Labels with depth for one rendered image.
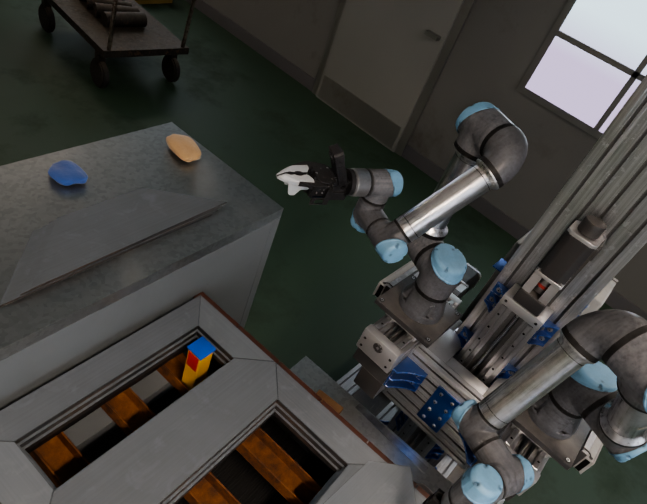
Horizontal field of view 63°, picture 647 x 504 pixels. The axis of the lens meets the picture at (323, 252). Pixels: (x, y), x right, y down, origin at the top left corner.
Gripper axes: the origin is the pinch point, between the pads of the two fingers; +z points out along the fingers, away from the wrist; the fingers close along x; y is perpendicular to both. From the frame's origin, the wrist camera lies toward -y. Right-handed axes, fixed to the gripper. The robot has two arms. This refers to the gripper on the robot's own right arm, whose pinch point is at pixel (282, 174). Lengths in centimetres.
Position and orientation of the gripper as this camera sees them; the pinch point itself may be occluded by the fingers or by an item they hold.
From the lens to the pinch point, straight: 130.9
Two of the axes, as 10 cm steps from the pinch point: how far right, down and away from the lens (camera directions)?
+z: -8.9, 0.4, -4.6
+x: -3.1, -7.9, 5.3
